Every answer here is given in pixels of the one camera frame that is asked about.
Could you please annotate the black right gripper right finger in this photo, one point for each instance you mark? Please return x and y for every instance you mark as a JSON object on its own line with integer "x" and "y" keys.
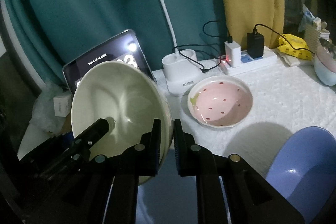
{"x": 214, "y": 175}

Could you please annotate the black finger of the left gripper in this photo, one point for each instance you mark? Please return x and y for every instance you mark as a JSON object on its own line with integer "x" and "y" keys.
{"x": 90, "y": 136}

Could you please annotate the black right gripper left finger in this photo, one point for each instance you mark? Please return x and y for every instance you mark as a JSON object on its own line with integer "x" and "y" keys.
{"x": 141, "y": 159}

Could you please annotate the cream ceramic bowl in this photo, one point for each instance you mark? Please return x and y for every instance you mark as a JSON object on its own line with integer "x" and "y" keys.
{"x": 128, "y": 99}

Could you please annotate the small white box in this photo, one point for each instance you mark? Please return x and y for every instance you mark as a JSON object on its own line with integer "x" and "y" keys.
{"x": 62, "y": 104}

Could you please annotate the pink strawberry ceramic bowl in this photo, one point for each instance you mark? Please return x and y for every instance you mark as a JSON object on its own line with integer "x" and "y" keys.
{"x": 220, "y": 102}

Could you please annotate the blue plastic bowl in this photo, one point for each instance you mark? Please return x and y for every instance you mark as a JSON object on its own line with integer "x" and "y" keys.
{"x": 303, "y": 171}

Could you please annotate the white textured table cloth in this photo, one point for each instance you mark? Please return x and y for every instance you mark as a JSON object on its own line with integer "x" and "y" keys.
{"x": 286, "y": 99}

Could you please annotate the tablet showing clock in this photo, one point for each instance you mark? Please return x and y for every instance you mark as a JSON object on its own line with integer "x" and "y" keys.
{"x": 123, "y": 47}

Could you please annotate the teal curtain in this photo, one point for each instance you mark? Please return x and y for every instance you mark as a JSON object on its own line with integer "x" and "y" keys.
{"x": 52, "y": 33}

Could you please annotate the white phone charger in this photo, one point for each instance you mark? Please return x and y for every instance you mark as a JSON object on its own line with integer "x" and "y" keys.
{"x": 233, "y": 53}

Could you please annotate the white power strip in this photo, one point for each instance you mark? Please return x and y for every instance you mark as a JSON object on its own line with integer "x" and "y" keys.
{"x": 248, "y": 63}

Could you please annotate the black power adapter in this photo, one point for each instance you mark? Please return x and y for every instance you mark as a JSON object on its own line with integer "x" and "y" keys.
{"x": 255, "y": 44}

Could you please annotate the light blue steel bowl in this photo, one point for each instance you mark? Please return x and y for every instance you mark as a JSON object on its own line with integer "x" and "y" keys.
{"x": 326, "y": 76}

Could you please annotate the yellow wet wipes pack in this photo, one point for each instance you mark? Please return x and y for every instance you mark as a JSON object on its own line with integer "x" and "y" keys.
{"x": 294, "y": 46}

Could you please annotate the pink steel bowl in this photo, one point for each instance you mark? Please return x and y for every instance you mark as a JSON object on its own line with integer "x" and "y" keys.
{"x": 325, "y": 50}

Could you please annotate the white basket with items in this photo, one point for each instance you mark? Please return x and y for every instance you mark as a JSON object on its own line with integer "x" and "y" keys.
{"x": 314, "y": 29}

